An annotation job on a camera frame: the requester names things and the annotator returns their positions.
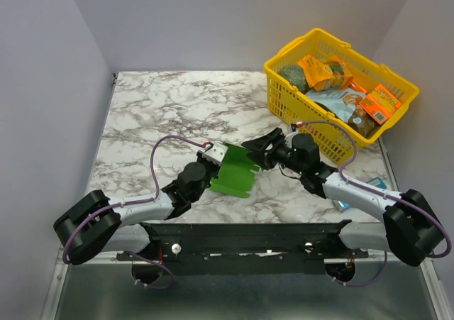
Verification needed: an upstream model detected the green paper box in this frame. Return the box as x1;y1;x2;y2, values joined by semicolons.
210;143;260;199

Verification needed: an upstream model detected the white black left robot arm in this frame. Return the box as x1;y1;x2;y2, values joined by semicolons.
53;148;226;265

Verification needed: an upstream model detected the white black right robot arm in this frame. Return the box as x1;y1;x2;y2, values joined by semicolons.
242;128;448;267

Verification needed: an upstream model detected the orange cracker box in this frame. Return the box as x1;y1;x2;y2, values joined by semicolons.
360;84;402;125

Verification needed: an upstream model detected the light blue snack bag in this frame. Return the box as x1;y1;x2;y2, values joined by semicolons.
305;88;366;125

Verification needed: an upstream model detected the small blue white packet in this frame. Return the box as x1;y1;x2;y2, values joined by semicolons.
336;201;350;211

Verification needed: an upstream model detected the yellow plastic shopping basket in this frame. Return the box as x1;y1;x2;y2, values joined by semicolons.
264;28;419;165

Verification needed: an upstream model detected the orange snack bag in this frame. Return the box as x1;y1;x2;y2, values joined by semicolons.
297;55;353;92

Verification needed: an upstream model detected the teal small card packet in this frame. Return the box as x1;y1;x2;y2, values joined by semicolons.
366;177;387;189

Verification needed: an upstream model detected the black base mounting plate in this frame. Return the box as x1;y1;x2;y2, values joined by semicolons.
139;221;368;276

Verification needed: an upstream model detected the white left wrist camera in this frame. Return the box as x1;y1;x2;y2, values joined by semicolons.
202;143;228;166

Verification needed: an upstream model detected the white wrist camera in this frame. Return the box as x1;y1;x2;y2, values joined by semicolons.
284;131;300;148
202;143;228;166

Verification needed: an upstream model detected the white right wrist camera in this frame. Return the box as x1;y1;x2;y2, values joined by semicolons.
284;131;300;148

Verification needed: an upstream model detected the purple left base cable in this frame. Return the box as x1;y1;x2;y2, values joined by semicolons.
123;250;175;291

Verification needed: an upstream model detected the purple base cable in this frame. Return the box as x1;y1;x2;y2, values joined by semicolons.
123;250;175;291
331;250;389;287

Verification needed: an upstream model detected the aluminium frame rail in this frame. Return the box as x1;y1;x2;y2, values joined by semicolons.
56;252;121;265

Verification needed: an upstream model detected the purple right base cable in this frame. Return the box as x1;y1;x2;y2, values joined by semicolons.
331;250;389;287

